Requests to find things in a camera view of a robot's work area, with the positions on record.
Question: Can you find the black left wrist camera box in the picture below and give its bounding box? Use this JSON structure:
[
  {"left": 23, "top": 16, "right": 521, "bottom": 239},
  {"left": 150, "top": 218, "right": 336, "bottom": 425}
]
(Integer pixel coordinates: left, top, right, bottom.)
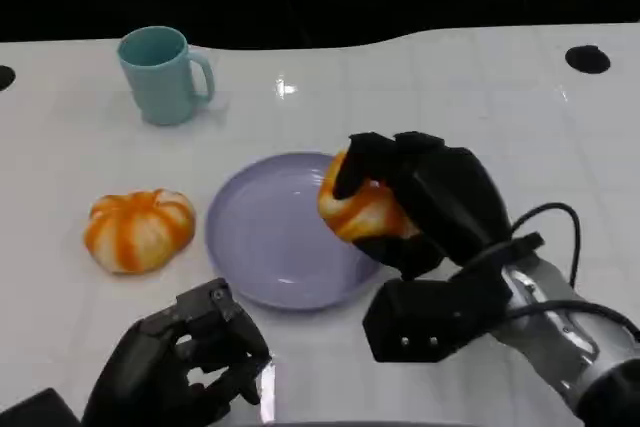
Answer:
[{"left": 0, "top": 388, "right": 82, "bottom": 427}]

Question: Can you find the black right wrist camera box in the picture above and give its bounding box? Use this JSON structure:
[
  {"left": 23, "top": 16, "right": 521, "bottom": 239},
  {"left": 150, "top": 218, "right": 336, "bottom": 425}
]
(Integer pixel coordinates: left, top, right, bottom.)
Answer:
[{"left": 362, "top": 274, "right": 514, "bottom": 364}]

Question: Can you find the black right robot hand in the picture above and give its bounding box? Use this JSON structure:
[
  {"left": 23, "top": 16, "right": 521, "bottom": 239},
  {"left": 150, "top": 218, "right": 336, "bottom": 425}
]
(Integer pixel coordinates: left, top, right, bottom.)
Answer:
[{"left": 332, "top": 130, "right": 514, "bottom": 281}]

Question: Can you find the pale green mug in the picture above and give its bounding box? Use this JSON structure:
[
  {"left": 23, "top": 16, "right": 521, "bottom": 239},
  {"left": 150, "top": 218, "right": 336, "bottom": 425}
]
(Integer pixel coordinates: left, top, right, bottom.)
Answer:
[{"left": 117, "top": 25, "right": 216, "bottom": 127}]

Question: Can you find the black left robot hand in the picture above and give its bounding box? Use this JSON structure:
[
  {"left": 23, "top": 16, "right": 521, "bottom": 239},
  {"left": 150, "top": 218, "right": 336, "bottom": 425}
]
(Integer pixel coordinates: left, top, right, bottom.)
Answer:
[{"left": 82, "top": 276, "right": 274, "bottom": 427}]

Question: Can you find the black looping arm cable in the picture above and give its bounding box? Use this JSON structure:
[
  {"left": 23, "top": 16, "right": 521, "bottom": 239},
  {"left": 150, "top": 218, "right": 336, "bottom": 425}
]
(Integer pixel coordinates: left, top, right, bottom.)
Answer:
[{"left": 508, "top": 202, "right": 584, "bottom": 293}]

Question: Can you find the lilac plate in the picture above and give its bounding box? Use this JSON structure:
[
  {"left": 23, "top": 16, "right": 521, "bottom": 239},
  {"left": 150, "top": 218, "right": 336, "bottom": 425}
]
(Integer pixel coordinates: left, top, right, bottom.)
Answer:
[{"left": 204, "top": 150, "right": 385, "bottom": 312}]

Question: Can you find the orange white toy bread roll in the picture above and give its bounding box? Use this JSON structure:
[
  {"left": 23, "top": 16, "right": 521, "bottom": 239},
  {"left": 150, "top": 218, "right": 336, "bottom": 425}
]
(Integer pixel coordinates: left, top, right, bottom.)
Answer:
[
  {"left": 318, "top": 149, "right": 421, "bottom": 244},
  {"left": 83, "top": 188, "right": 197, "bottom": 276}
]

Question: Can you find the black straight arm cable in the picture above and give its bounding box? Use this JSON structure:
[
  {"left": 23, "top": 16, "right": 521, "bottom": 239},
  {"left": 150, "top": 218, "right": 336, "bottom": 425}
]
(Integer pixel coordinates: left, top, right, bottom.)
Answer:
[{"left": 504, "top": 299, "right": 640, "bottom": 341}]

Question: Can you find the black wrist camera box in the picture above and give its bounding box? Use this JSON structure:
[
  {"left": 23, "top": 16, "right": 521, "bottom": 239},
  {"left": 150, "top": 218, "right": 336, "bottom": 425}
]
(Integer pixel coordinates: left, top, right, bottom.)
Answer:
[
  {"left": 0, "top": 388, "right": 82, "bottom": 427},
  {"left": 362, "top": 274, "right": 514, "bottom": 364}
]

